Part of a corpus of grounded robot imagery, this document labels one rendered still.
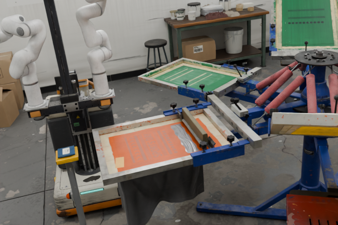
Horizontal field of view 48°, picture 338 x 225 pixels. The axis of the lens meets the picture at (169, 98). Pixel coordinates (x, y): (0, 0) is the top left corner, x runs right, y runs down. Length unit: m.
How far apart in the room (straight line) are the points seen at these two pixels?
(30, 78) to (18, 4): 3.33
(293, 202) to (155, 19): 4.75
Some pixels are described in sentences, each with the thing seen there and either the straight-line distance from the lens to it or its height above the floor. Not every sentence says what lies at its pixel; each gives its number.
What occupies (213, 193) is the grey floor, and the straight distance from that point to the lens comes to 3.39.
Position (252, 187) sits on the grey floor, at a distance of 3.46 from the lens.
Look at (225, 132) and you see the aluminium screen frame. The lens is 2.26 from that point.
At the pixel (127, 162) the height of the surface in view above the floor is 0.96.
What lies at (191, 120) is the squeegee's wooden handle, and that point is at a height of 1.06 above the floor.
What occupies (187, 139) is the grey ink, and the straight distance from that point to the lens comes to 2.27.
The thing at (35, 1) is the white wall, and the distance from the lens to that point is 5.78.
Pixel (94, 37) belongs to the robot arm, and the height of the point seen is 1.53.
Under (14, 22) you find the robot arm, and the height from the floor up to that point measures 1.71.
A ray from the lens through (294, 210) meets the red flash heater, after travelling 1.55.
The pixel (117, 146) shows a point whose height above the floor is 0.96.
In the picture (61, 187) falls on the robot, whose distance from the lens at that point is 3.28.
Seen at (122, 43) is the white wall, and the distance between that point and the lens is 5.97.
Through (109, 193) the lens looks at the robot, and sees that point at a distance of 3.21.
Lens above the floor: 2.11
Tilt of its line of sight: 24 degrees down
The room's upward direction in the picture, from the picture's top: 6 degrees counter-clockwise
